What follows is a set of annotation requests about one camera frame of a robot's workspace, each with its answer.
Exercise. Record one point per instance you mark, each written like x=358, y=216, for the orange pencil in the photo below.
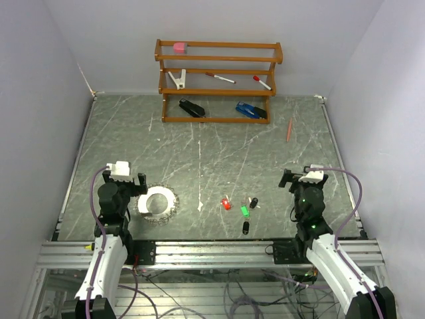
x=289, y=131

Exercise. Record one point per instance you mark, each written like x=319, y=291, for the black key tag upper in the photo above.
x=253, y=203

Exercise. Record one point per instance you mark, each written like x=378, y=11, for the red key tag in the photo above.
x=225, y=202

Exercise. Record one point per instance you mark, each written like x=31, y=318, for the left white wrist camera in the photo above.
x=120, y=169

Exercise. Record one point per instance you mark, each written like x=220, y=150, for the green key tag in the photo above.
x=245, y=211

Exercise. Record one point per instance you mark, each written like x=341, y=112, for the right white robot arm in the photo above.
x=358, y=295

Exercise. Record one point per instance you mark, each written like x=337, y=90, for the pink eraser block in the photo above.
x=180, y=48

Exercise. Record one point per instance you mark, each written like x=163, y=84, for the white plastic clip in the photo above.
x=178, y=82

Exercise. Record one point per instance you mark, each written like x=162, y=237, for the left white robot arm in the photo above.
x=112, y=248

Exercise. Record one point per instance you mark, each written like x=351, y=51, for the aluminium mounting rail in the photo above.
x=174, y=255

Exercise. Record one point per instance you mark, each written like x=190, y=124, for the blue stapler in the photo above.
x=251, y=111

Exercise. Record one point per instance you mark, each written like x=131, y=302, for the red-capped marker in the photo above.
x=220, y=77
x=266, y=86

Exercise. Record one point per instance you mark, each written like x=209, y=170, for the wooden three-tier shelf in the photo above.
x=236, y=61

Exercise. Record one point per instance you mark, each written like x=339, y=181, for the red-capped marker right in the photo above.
x=266, y=86

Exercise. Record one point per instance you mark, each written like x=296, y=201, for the metal disc with keyrings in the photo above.
x=158, y=205

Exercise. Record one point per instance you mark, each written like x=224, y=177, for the red-capped marker left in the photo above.
x=220, y=77

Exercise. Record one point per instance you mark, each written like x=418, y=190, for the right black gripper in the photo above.
x=290, y=177

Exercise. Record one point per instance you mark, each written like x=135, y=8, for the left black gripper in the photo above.
x=136, y=189

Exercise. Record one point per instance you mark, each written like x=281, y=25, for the black stapler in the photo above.
x=192, y=109

